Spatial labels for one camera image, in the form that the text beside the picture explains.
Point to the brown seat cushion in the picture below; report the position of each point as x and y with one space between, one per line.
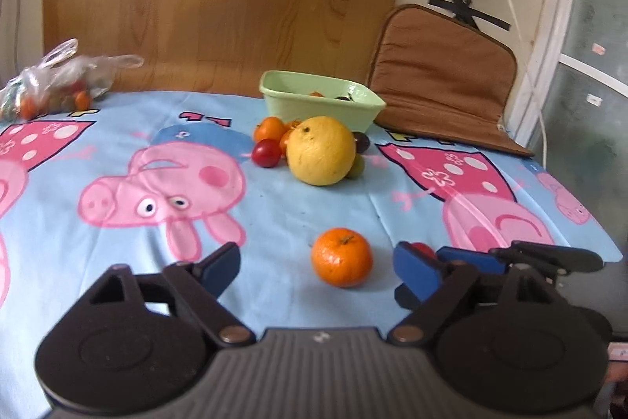
441 75

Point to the orange mandarin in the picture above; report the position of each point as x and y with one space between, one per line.
342 258

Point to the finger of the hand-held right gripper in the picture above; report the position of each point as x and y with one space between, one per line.
466 256
549 258

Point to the light green plastic basin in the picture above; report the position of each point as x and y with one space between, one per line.
319 109

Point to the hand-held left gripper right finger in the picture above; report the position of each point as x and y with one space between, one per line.
417 271

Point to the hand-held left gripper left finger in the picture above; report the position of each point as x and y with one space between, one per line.
221 269

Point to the green tomato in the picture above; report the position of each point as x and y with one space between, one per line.
357 167

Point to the dark tomato with stem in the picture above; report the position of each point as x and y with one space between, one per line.
344 97

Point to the blue cartoon pig blanket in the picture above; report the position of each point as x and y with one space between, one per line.
98 252

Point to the white framed glass door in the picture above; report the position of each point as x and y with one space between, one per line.
588 55

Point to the orange tomato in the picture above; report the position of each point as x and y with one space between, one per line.
316 94
285 143
270 130

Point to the clear plastic bag of tomatoes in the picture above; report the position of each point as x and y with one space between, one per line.
59 85

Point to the large yellow citrus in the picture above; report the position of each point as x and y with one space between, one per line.
321 151

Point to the small red tomato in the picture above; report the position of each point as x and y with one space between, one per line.
423 249

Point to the dark purple tomato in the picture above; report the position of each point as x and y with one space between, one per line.
362 141

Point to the black tape cross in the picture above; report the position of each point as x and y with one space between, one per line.
466 9

